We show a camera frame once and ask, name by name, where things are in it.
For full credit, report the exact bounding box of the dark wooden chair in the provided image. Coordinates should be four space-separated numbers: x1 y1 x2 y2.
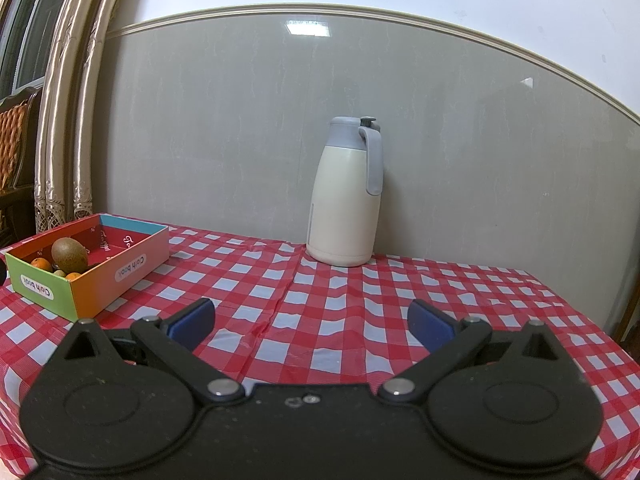
0 87 43 248

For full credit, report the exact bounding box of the brown kiwi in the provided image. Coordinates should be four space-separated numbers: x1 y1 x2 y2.
51 238 89 272

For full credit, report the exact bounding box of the red checkered tablecloth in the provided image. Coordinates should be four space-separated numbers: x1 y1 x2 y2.
0 222 626 480

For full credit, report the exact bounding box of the cream and grey thermos jug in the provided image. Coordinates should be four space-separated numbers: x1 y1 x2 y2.
306 116 385 267

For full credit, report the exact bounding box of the beige striped curtain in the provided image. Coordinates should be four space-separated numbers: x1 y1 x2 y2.
35 0 126 233

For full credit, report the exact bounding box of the window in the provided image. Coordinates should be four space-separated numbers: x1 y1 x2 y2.
0 0 76 98

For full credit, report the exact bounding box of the colourful cardboard box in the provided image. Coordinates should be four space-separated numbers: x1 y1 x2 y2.
5 213 170 323

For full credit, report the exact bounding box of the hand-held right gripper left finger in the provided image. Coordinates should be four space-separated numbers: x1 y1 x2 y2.
60 297 247 404

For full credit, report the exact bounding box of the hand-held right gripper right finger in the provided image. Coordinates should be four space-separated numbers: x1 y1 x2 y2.
377 299 566 406

